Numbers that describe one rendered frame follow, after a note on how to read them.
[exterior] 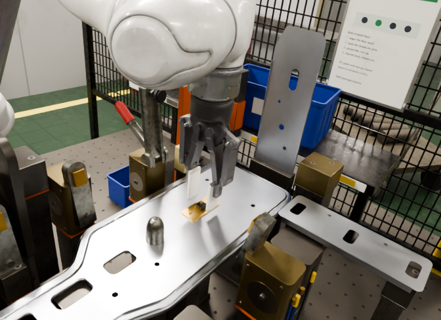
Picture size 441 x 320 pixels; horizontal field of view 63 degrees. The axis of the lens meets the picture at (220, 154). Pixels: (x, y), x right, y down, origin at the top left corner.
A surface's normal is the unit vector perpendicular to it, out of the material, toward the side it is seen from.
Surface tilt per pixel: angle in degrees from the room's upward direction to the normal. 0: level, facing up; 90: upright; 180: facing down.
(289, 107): 90
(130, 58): 91
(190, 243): 0
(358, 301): 0
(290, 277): 0
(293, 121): 90
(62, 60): 90
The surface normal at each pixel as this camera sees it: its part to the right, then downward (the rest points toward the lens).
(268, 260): 0.11, -0.86
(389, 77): -0.62, 0.33
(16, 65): 0.72, 0.41
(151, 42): -0.25, 0.53
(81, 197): 0.78, 0.20
